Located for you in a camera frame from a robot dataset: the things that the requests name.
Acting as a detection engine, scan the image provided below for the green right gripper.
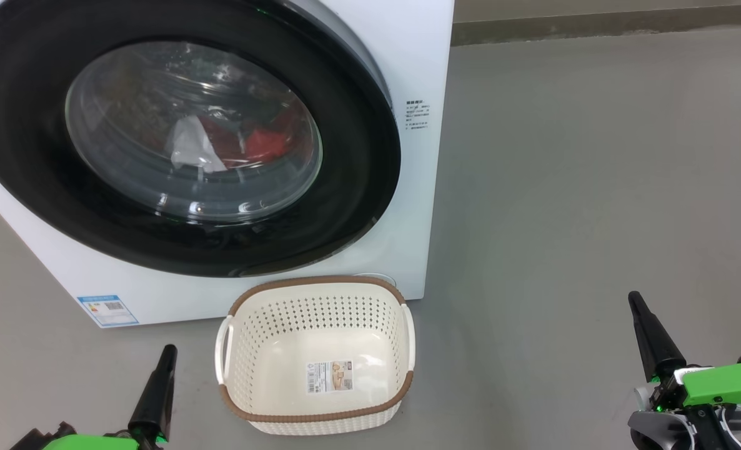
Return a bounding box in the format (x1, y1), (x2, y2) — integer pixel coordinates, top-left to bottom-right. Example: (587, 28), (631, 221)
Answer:
(628, 291), (741, 450)

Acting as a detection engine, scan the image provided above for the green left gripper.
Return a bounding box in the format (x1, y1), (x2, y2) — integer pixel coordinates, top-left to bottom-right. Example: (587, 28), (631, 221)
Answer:
(9, 344), (177, 450)

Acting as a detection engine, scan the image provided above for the black round glass washer door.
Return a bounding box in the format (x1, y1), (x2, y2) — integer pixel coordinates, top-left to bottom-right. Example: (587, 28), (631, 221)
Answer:
(0, 0), (402, 278)

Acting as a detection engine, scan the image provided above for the red garment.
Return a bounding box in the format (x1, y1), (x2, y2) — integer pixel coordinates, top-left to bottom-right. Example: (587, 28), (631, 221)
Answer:
(164, 112), (296, 174)

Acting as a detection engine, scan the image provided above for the cream perforated basket brown rim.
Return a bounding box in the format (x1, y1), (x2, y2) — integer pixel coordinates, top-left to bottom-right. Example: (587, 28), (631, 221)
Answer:
(214, 276), (416, 436)

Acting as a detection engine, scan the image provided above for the white front-load washing machine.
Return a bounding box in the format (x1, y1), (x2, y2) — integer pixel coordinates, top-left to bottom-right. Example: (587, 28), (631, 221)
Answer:
(0, 0), (455, 329)

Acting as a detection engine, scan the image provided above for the blue energy label sticker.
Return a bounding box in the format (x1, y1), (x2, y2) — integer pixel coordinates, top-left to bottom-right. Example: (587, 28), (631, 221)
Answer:
(77, 294), (140, 328)

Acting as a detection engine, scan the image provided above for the paper product label sticker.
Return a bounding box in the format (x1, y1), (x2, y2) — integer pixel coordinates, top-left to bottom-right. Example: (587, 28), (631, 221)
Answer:
(307, 359), (354, 395)

